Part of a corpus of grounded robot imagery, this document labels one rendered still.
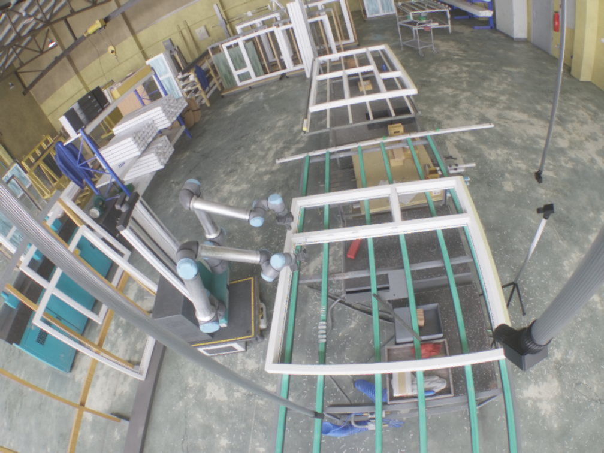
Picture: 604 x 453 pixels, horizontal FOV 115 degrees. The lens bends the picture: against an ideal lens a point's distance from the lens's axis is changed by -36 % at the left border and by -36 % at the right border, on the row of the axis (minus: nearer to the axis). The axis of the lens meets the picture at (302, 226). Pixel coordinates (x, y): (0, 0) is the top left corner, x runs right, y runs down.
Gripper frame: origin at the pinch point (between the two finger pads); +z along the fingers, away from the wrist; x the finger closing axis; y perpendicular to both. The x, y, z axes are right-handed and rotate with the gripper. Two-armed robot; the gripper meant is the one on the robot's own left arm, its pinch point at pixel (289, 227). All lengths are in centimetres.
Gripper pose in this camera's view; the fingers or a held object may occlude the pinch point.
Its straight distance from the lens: 239.4
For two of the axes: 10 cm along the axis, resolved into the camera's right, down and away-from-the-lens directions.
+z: 2.9, 6.5, 7.1
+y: 1.0, -7.5, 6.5
